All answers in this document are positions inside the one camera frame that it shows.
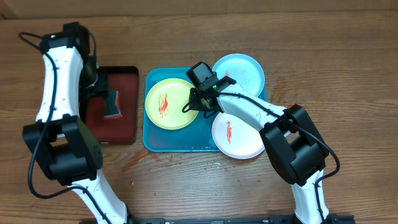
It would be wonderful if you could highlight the orange green scrub sponge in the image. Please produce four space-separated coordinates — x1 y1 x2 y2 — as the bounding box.
104 90 122 119

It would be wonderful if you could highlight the yellow plate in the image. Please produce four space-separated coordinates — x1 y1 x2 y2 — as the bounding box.
145 78 198 130

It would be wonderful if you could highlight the white plate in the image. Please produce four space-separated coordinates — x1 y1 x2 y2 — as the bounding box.
211 113 265 159

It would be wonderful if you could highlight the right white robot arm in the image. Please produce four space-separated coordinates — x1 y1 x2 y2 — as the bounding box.
182 77 330 223

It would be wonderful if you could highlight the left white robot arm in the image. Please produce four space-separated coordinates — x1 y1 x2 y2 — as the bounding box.
22 22 137 223

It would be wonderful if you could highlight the teal plastic tray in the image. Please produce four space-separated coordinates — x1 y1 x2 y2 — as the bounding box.
142 67 267 153

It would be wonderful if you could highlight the dark red tray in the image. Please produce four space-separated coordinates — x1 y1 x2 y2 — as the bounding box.
85 66 139 144

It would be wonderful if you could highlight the light blue plate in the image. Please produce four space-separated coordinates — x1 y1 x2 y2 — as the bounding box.
212 54 266 100

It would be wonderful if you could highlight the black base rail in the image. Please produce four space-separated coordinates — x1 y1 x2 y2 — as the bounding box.
79 213 356 224

